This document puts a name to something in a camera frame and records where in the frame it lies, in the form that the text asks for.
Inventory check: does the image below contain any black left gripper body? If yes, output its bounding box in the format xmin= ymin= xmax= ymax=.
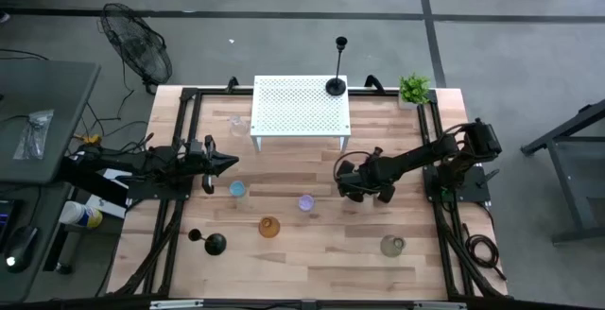
xmin=187 ymin=133 xmax=219 ymax=196

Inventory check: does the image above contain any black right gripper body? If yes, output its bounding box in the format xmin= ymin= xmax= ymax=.
xmin=337 ymin=146 xmax=398 ymax=205

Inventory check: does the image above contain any clear glass candle holder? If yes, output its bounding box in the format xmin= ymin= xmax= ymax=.
xmin=229 ymin=113 xmax=251 ymax=137

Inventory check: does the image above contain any amber ribbed glass candle holder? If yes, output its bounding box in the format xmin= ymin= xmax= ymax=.
xmin=257 ymin=215 xmax=282 ymax=239

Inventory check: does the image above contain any green ribbed glass candle holder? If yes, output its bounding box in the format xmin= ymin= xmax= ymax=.
xmin=379 ymin=234 xmax=406 ymax=258

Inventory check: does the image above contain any purple candle in glass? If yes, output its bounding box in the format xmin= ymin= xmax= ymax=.
xmin=297 ymin=194 xmax=317 ymax=214

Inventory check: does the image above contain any white perforated metal shelf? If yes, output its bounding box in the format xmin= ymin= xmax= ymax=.
xmin=250 ymin=74 xmax=353 ymax=153

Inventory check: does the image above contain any green plant in white pot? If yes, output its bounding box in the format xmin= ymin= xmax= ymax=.
xmin=397 ymin=73 xmax=434 ymax=111

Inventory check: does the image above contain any white cardboard box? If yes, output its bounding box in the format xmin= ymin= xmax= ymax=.
xmin=87 ymin=167 xmax=131 ymax=219

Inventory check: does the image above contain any black floor fan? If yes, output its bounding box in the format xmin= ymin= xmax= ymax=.
xmin=97 ymin=1 xmax=174 ymax=96

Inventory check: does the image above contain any white canister with yellow lid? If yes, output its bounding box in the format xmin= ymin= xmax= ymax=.
xmin=59 ymin=200 xmax=104 ymax=230

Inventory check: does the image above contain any clear plastic bag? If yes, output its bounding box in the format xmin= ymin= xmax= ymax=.
xmin=12 ymin=109 xmax=55 ymax=162

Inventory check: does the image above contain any black desk foot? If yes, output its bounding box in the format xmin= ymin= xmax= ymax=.
xmin=42 ymin=222 xmax=79 ymax=276

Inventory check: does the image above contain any dark grey desk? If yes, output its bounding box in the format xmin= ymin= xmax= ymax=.
xmin=0 ymin=58 xmax=102 ymax=304

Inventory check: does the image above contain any black computer mouse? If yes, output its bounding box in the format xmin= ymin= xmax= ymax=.
xmin=3 ymin=224 xmax=40 ymax=274

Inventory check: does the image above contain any black aluminium table frame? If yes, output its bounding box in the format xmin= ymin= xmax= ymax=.
xmin=106 ymin=85 xmax=510 ymax=301

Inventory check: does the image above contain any coiled black cable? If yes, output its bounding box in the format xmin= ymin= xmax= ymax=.
xmin=461 ymin=222 xmax=508 ymax=282

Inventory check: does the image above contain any silver metal bracket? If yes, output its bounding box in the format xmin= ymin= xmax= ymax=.
xmin=413 ymin=301 xmax=468 ymax=310
xmin=149 ymin=299 xmax=204 ymax=310

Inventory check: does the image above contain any grey metal table frame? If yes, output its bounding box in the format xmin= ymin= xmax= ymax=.
xmin=519 ymin=97 xmax=605 ymax=245

